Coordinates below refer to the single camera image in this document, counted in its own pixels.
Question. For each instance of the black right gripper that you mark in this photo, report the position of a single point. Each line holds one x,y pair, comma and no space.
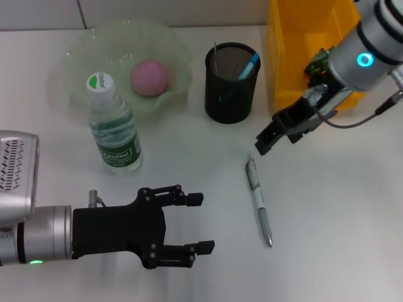
292,118

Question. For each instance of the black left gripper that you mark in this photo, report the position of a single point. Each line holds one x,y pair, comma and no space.
116,229

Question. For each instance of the white grey ballpoint pen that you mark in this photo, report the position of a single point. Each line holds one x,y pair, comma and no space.
259,201

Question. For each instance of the blue scissors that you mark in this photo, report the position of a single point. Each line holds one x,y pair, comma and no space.
250,66

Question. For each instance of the green plastic wrapper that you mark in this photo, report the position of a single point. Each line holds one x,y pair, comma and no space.
316,63

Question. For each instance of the clear water bottle green label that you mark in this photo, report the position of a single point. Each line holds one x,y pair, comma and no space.
116,148

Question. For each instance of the pink peach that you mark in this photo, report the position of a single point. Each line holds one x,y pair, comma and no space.
149,78

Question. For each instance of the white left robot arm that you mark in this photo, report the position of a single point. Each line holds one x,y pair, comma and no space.
41,234

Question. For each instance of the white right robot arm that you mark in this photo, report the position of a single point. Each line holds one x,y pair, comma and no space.
378,31

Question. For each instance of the black mesh pen holder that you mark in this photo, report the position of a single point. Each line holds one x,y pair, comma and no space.
226,107

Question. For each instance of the translucent green glass plate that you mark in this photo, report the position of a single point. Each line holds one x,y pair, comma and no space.
141,41

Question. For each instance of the yellow plastic bin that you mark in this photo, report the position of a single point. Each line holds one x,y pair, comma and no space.
289,63

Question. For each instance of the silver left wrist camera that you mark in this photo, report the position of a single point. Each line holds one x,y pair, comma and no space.
17,176

